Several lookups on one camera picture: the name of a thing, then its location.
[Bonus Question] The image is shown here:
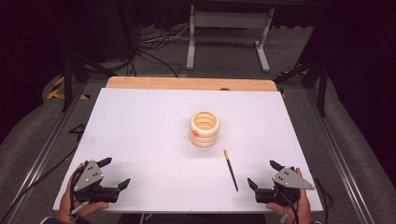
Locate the right gripper cable with white plug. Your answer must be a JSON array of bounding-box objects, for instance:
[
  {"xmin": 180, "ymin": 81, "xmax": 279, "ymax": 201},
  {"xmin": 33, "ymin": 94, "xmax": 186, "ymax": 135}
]
[{"xmin": 276, "ymin": 189, "xmax": 301, "ymax": 224}]

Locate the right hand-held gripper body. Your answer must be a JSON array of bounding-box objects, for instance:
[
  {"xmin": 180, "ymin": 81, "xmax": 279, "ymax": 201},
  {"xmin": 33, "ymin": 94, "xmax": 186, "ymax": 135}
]
[{"xmin": 254, "ymin": 166, "xmax": 316, "ymax": 207}]

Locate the person's right hand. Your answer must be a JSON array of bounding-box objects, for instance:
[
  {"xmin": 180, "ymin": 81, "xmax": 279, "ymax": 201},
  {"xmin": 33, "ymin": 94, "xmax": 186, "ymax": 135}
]
[{"xmin": 265, "ymin": 167, "xmax": 313, "ymax": 224}]

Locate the aluminium floor rail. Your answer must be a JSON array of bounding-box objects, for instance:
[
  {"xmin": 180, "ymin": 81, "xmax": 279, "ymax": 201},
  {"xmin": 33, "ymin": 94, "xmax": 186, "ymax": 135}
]
[
  {"xmin": 303, "ymin": 87, "xmax": 376, "ymax": 224},
  {"xmin": 0, "ymin": 81, "xmax": 90, "ymax": 224}
]

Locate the black triangular bracket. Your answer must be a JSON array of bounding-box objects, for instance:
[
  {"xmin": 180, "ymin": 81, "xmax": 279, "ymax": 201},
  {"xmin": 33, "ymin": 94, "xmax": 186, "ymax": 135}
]
[{"xmin": 67, "ymin": 123, "xmax": 87, "ymax": 143}]

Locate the gripper cable with white plug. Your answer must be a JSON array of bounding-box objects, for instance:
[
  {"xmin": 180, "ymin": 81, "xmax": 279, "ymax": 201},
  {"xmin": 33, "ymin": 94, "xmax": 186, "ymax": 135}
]
[
  {"xmin": 276, "ymin": 189, "xmax": 301, "ymax": 224},
  {"xmin": 68, "ymin": 167, "xmax": 92, "ymax": 222}
]

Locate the wooden table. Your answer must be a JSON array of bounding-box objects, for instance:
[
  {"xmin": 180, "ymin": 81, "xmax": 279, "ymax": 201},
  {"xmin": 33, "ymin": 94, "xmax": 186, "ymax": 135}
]
[{"xmin": 106, "ymin": 76, "xmax": 278, "ymax": 92}]

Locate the black pencil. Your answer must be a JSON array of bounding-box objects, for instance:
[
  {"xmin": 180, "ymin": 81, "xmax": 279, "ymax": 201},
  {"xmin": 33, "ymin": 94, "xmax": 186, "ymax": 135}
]
[{"xmin": 222, "ymin": 148, "xmax": 240, "ymax": 193}]

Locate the black cable loop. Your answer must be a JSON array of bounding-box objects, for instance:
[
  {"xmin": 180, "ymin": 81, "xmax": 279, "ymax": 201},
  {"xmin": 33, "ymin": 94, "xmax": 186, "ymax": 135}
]
[{"xmin": 309, "ymin": 170, "xmax": 334, "ymax": 224}]

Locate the bundle of floor cables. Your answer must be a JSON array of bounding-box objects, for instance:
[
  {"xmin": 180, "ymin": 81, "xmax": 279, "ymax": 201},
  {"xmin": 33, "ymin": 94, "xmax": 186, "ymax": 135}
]
[{"xmin": 129, "ymin": 24, "xmax": 191, "ymax": 78}]

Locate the black floor cable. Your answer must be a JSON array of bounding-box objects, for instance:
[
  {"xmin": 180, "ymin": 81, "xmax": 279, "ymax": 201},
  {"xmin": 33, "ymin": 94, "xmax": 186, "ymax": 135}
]
[{"xmin": 0, "ymin": 145, "xmax": 78, "ymax": 222}]

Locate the yellow black hazard tape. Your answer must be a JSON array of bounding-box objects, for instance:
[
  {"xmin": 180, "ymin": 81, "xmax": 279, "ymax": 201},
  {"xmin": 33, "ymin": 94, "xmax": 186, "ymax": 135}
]
[{"xmin": 47, "ymin": 76, "xmax": 92, "ymax": 101}]

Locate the cream ringed pen holder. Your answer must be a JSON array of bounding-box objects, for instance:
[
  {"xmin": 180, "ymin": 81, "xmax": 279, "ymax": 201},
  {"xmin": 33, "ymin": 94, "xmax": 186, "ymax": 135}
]
[{"xmin": 189, "ymin": 110, "xmax": 221, "ymax": 148}]

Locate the white table board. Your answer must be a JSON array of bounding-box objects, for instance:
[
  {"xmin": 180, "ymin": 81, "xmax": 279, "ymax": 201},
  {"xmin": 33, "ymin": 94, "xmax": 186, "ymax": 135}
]
[{"xmin": 52, "ymin": 87, "xmax": 324, "ymax": 215}]

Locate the person's left hand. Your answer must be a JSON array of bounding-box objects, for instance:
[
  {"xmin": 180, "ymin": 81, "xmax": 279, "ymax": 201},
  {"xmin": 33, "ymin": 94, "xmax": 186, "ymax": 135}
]
[{"xmin": 56, "ymin": 162, "xmax": 109, "ymax": 224}]

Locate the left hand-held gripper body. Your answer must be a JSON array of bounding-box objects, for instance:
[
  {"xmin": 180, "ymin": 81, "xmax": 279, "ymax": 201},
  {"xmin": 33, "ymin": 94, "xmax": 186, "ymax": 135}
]
[{"xmin": 73, "ymin": 159, "xmax": 121, "ymax": 203}]

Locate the white metal stand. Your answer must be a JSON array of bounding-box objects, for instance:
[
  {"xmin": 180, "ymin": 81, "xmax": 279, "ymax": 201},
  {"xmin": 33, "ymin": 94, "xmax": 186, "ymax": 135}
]
[{"xmin": 185, "ymin": 4, "xmax": 276, "ymax": 74}]

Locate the left gripper cable with white plug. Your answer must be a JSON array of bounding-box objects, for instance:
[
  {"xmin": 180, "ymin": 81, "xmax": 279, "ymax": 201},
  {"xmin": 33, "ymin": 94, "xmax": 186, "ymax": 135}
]
[{"xmin": 68, "ymin": 167, "xmax": 92, "ymax": 222}]

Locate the black metal stand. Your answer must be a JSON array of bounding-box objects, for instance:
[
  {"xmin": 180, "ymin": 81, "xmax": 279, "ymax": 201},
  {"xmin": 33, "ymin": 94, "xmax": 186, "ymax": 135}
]
[
  {"xmin": 274, "ymin": 52, "xmax": 329, "ymax": 119},
  {"xmin": 61, "ymin": 0, "xmax": 120, "ymax": 113}
]

